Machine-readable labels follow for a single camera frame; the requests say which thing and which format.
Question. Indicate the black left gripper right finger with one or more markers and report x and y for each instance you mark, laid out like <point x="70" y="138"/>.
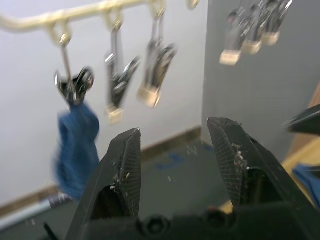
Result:
<point x="240" y="162"/>

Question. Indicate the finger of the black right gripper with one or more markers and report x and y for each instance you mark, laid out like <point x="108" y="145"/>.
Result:
<point x="307" y="120"/>

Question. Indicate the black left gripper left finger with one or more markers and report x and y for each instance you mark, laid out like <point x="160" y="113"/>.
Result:
<point x="125" y="175"/>

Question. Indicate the blue ankle sock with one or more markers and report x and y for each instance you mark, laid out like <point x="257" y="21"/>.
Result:
<point x="75" y="150"/>
<point x="308" y="180"/>

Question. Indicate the metal clip with cream tips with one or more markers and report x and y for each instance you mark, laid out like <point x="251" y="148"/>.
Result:
<point x="75" y="82"/>
<point x="273" y="22"/>
<point x="116" y="82"/>
<point x="253" y="37"/>
<point x="233" y="42"/>
<point x="155" y="70"/>

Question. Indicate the cream clip hanger bar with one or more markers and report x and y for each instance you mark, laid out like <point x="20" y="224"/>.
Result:
<point x="75" y="12"/>

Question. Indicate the white marker pen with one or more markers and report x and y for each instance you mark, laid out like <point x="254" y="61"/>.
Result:
<point x="32" y="208"/>

